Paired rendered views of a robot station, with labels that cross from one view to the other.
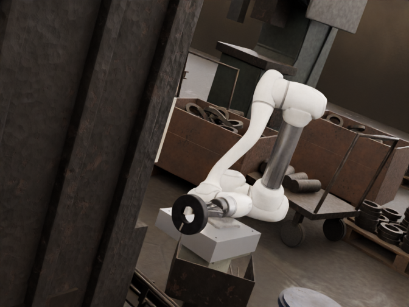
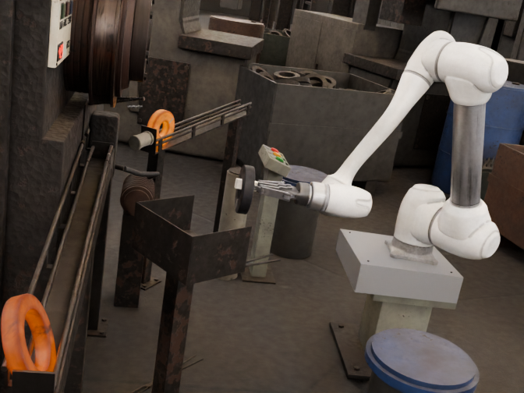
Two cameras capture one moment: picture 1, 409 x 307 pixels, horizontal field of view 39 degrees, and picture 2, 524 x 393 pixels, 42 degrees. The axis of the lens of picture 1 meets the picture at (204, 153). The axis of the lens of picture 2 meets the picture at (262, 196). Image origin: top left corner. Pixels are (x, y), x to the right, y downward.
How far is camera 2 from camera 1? 1.70 m
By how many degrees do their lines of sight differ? 45
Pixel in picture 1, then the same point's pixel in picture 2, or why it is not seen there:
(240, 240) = (413, 274)
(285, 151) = (459, 145)
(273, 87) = (426, 51)
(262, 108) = (405, 79)
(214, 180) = (340, 174)
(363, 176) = not seen: outside the picture
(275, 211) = (465, 239)
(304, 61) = not seen: outside the picture
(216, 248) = (362, 274)
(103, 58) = not seen: outside the picture
